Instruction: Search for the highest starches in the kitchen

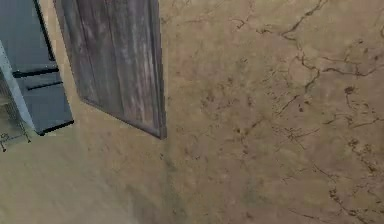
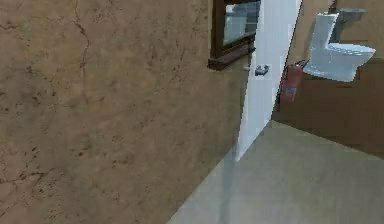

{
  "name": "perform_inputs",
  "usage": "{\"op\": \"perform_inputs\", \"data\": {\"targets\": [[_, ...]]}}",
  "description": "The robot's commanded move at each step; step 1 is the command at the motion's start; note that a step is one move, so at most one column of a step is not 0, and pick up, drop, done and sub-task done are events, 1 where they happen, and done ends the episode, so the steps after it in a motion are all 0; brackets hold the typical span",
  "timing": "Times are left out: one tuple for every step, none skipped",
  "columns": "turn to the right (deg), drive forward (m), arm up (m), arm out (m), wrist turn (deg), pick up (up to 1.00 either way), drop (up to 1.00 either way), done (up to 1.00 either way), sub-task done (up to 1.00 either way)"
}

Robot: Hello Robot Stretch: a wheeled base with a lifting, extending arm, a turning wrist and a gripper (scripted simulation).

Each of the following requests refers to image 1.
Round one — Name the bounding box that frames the brown wooden room door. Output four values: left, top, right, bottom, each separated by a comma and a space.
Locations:
53, 0, 168, 140

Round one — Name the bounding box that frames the dark grey fridge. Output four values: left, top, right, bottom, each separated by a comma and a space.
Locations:
0, 0, 75, 137

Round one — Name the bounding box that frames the black fridge handle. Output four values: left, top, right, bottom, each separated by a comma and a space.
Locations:
12, 67, 60, 79
26, 81, 64, 92
32, 0, 56, 62

